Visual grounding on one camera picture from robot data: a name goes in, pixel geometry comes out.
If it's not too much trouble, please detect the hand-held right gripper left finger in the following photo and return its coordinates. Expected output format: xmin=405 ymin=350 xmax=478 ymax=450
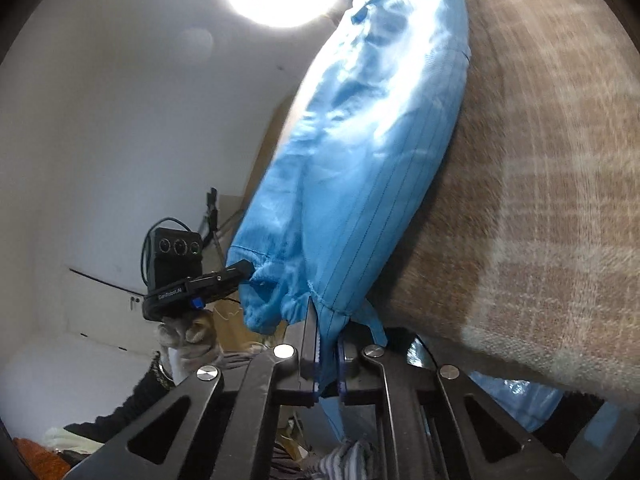
xmin=70 ymin=297 xmax=321 ymax=480

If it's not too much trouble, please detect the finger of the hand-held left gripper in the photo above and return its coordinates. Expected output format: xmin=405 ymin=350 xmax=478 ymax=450
xmin=201 ymin=258 xmax=253 ymax=306

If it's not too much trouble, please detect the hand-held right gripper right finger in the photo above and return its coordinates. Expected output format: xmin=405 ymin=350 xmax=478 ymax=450
xmin=336 ymin=332 xmax=576 ymax=480

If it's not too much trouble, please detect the blue garment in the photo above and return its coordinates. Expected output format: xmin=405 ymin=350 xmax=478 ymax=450
xmin=225 ymin=0 xmax=566 ymax=443

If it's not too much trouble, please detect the person's left forearm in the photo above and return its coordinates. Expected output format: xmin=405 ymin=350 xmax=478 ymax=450
xmin=64 ymin=350 xmax=201 ymax=448

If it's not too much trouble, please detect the person's left hand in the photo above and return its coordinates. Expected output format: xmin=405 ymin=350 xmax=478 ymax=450
xmin=157 ymin=310 xmax=223 ymax=363

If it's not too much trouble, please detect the black tripod stand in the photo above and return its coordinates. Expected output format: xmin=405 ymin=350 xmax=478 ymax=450
xmin=202 ymin=187 xmax=241 ymax=266

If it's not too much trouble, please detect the striped cloth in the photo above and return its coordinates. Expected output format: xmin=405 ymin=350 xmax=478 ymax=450
xmin=272 ymin=437 xmax=376 ymax=480

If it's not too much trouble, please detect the cream cloth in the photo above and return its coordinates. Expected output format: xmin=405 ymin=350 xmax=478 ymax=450
xmin=45 ymin=425 xmax=107 ymax=457

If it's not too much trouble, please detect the orange cloth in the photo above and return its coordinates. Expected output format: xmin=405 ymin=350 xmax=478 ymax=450
xmin=12 ymin=437 xmax=71 ymax=480

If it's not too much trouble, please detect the beige plaid blanket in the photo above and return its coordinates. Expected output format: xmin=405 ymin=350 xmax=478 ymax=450
xmin=385 ymin=0 xmax=640 ymax=406

